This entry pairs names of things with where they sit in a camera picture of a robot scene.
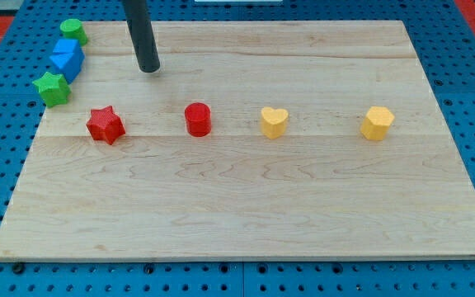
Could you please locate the blue cube block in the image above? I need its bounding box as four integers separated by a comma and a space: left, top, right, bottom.
52, 39, 84, 55

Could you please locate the blue triangle block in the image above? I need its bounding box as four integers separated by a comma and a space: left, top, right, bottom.
49, 53, 85, 84

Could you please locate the yellow pentagon block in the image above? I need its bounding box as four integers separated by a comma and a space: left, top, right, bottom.
360, 106, 395, 141

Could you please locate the green star block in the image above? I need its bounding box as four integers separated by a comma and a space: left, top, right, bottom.
32, 72, 71, 108

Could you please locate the wooden board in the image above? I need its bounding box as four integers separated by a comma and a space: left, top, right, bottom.
0, 21, 475, 262

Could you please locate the red cylinder block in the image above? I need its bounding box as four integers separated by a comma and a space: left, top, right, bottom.
184, 102, 212, 137

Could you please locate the yellow heart block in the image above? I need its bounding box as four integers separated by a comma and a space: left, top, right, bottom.
261, 106, 289, 139

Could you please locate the red star block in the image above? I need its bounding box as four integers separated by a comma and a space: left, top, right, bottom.
86, 106, 125, 145

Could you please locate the green cylinder block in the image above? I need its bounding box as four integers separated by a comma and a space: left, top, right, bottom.
59, 18, 88, 45

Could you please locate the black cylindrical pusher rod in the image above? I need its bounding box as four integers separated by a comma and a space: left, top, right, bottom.
121, 0, 160, 73

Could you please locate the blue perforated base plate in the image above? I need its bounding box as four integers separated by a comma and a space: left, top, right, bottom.
0, 0, 475, 296

